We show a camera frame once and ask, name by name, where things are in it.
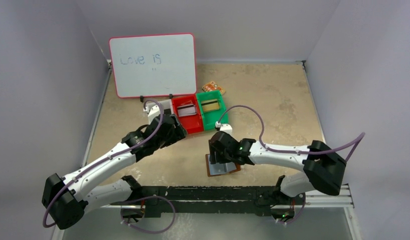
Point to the orange spiral notebook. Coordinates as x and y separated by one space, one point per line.
213 86

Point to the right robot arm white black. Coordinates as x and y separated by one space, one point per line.
319 167

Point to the red plastic bin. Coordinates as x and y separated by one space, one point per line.
192 124

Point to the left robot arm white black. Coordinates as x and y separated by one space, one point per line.
67 198

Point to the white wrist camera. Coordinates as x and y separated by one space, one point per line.
223 127
152 112

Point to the gold card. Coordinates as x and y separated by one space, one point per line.
210 105

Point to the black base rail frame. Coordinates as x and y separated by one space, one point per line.
261 200

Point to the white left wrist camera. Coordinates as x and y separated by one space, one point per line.
152 112

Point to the green plastic bin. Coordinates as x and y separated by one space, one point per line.
210 118

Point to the white board pink frame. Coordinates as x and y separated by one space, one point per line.
154 65

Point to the white plastic bin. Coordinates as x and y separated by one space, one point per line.
167 105

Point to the brown leather card holder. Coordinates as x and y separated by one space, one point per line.
219 169

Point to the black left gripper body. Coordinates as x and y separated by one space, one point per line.
177 129

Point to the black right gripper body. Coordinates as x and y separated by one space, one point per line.
217 153

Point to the silver card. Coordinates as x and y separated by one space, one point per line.
186 110

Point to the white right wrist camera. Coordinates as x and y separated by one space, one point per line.
223 127

